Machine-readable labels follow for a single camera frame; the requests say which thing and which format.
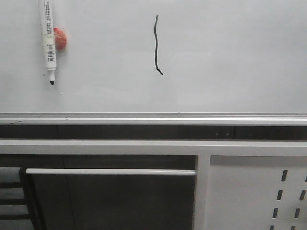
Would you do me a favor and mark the red round magnet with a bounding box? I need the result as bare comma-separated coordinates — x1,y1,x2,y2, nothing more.
53,27,67,50

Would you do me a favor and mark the white whiteboard marker pen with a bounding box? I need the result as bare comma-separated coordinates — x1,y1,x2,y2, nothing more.
38,0,57,85

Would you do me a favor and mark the white whiteboard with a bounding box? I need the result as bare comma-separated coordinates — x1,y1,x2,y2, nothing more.
0,0,307,126

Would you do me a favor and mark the white perforated metal panel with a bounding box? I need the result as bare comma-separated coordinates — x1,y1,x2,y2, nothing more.
205,156,307,230

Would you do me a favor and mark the white metal stand frame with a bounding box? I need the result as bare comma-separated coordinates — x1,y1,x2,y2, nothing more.
0,140,307,230

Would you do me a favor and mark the white horizontal rail bar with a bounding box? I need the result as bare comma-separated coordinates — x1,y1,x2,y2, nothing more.
25,168,196,176

